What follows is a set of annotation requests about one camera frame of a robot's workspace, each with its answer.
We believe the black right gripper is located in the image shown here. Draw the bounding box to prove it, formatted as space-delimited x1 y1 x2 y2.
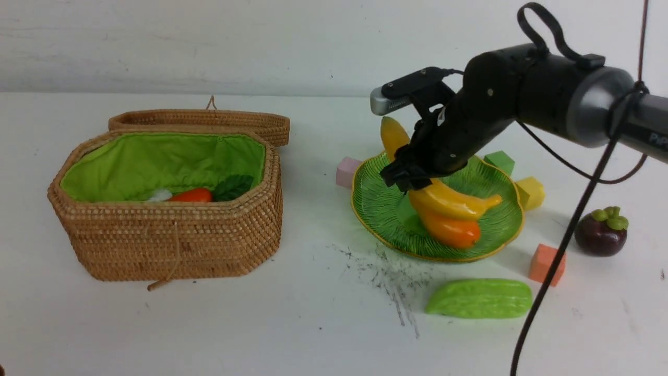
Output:
380 89 517 193

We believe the yellow plastic banana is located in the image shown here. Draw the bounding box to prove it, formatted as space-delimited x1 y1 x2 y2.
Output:
380 116 503 221

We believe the orange yellow plastic mango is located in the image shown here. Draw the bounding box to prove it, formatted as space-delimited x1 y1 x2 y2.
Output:
409 193 481 249

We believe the green plastic bitter gourd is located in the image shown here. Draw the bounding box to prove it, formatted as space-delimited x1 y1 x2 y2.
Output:
424 278 533 319

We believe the purple plastic mangosteen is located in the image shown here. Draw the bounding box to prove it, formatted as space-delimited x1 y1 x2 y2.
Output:
574 206 628 257

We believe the orange plastic carrot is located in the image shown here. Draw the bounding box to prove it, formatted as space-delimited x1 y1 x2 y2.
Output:
167 174 255 203

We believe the white plastic radish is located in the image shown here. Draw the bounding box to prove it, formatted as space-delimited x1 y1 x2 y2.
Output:
146 189 173 202

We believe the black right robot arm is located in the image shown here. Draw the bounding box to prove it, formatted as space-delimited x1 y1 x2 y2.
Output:
371 44 666 191

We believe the green leaf-shaped glass plate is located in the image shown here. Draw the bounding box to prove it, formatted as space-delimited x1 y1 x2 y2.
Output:
351 152 525 263

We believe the pink foam cube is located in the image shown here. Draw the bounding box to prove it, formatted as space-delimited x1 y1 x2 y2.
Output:
336 157 362 190

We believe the green foam cube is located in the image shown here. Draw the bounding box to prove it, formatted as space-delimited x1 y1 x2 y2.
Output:
483 150 515 177

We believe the yellow foam cube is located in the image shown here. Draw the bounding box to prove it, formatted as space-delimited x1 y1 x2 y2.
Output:
515 176 545 212

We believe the woven wicker basket lid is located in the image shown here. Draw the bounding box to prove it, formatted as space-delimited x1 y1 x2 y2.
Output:
108 96 291 147

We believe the orange foam cube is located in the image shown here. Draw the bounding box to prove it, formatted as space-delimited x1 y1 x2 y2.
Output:
528 243 566 287

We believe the woven wicker basket green lining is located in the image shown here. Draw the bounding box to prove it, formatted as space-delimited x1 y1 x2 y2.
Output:
48 129 283 282

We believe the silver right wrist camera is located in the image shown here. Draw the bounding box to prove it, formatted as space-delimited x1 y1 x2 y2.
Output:
369 67 463 118

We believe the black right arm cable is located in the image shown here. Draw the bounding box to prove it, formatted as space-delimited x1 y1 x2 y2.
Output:
509 0 650 376

